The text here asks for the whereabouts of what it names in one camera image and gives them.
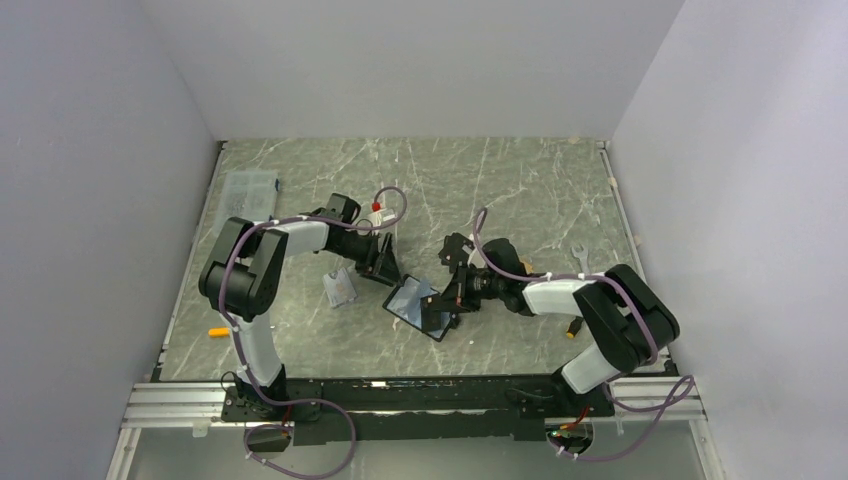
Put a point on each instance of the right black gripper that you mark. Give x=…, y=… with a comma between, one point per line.
x=452, y=297

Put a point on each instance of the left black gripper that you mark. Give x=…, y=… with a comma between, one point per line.
x=387, y=270

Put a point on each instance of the black credit card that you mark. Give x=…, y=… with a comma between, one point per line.
x=437, y=314

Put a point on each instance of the black leather card holder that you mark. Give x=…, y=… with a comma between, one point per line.
x=417, y=303

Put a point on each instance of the black card sleeve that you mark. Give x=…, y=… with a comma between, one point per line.
x=456, y=251

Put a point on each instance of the clear plastic screw box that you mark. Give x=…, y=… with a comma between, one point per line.
x=250, y=195

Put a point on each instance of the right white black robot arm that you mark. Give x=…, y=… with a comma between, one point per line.
x=629, y=324

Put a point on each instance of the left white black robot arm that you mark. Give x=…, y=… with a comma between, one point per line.
x=242, y=274

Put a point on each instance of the silver credit card stack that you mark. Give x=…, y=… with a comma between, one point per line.
x=339, y=288

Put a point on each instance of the yellow tipped black tool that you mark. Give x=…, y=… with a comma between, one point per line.
x=574, y=327

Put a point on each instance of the silver wrench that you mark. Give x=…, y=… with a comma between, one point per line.
x=581, y=254

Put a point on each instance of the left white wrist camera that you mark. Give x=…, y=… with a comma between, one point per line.
x=381, y=215

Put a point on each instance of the aluminium frame rail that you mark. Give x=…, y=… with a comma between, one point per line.
x=201, y=406

